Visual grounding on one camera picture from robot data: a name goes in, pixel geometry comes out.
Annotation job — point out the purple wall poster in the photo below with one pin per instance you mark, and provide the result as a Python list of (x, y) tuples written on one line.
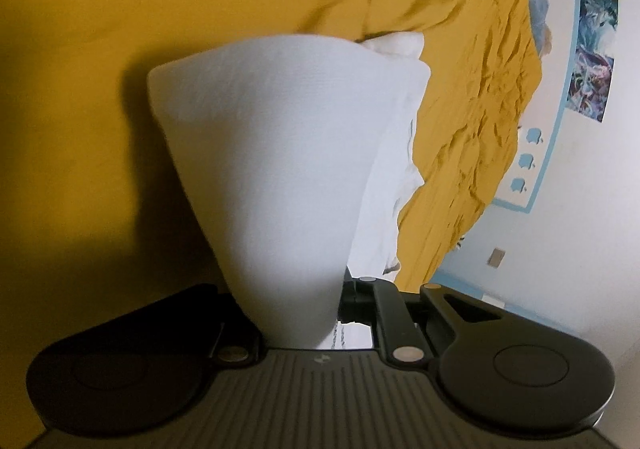
[(590, 84)]

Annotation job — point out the blue apple sticker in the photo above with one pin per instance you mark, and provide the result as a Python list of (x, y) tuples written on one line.
[(526, 160), (534, 135), (516, 185)]

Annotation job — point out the beige wall switch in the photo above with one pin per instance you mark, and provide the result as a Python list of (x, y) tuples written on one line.
[(496, 256)]

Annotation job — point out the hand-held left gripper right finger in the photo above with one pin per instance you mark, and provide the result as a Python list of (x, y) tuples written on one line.
[(357, 301)]

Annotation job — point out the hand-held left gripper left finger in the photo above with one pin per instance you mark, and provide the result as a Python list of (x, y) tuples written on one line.
[(235, 344)]

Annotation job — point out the mustard yellow blanket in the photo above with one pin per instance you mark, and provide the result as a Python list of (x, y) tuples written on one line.
[(150, 4)]

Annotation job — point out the white small garment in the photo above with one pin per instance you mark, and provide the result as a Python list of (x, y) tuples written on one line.
[(280, 154)]

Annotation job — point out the white blue-bordered wall panel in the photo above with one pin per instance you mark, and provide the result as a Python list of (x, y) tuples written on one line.
[(562, 79)]

